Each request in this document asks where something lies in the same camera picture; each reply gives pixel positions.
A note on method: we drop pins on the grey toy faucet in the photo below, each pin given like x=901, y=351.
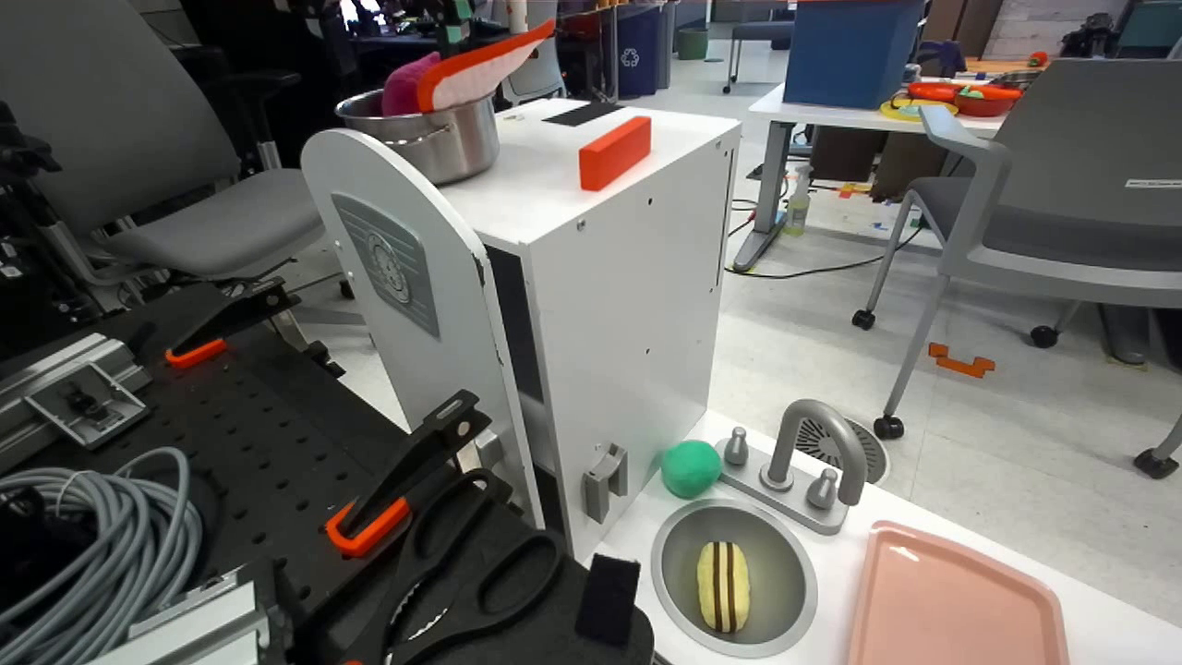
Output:
x=813, y=426

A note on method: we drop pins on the yellow striped toy food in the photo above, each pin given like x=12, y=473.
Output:
x=707, y=587

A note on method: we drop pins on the grey toy sink basin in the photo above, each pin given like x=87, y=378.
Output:
x=776, y=576

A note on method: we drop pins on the white toy kitchen counter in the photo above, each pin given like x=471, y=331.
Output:
x=935, y=511

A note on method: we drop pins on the white cabinet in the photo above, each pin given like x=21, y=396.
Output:
x=616, y=306

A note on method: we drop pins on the green ball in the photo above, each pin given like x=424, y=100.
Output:
x=694, y=471

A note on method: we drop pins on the red rectangular block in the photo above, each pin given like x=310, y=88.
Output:
x=616, y=154

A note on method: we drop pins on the steel pot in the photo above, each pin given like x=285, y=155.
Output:
x=446, y=146

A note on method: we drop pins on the clear spray bottle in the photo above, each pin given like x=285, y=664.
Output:
x=800, y=203

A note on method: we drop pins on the black scissors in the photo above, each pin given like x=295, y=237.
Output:
x=520, y=576

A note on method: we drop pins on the small black rectangular pad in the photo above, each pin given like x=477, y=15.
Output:
x=606, y=601

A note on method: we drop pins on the blue recycling bin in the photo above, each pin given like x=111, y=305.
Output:
x=642, y=55

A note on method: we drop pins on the orange plastic colander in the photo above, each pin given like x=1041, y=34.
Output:
x=494, y=53

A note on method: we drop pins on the pink plastic utensil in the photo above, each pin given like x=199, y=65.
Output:
x=408, y=87

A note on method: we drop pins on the white desk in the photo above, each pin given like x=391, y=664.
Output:
x=837, y=117

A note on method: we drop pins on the black pegboard work table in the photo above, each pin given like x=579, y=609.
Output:
x=273, y=428

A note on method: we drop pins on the blue storage bin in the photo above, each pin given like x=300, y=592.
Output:
x=853, y=55

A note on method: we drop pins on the pink plastic tray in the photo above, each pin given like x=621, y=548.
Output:
x=946, y=609

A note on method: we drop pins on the aluminium extrusion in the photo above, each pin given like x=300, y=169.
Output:
x=199, y=620

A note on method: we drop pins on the grey plate with black part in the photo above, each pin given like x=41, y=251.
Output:
x=98, y=412

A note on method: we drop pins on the grey office chair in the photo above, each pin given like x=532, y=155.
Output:
x=1083, y=159

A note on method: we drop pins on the large grey padded chair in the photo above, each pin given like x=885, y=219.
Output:
x=98, y=111

